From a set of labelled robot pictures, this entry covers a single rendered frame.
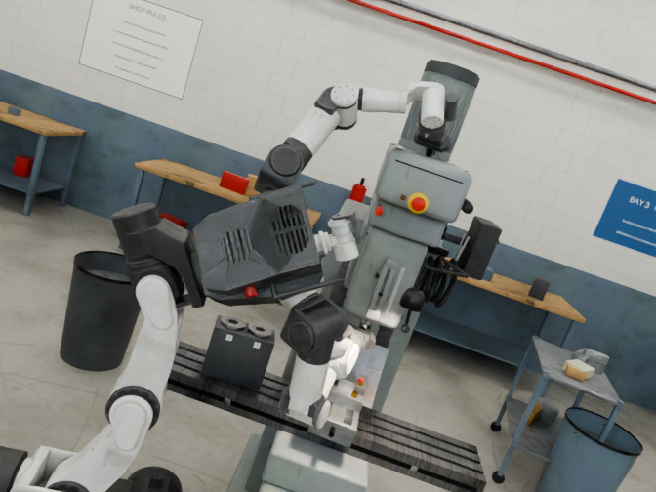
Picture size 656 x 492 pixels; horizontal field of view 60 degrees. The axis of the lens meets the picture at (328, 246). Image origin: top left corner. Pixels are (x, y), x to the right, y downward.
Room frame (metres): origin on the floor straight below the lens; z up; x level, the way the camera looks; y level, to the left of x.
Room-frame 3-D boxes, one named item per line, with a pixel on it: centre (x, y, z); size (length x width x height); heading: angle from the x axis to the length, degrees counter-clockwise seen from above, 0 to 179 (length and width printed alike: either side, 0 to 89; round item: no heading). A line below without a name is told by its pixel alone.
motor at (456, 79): (2.17, -0.22, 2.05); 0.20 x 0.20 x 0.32
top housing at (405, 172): (1.93, -0.22, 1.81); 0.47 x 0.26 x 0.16; 179
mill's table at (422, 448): (1.92, -0.17, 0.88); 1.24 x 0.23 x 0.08; 89
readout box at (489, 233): (2.21, -0.56, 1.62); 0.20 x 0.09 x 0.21; 179
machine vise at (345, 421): (1.89, -0.22, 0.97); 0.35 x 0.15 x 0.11; 176
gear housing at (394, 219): (1.96, -0.22, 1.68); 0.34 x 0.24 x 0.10; 179
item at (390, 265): (1.81, -0.21, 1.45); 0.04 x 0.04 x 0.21; 89
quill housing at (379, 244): (1.92, -0.22, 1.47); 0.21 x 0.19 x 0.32; 89
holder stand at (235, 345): (1.93, 0.18, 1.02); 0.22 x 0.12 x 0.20; 99
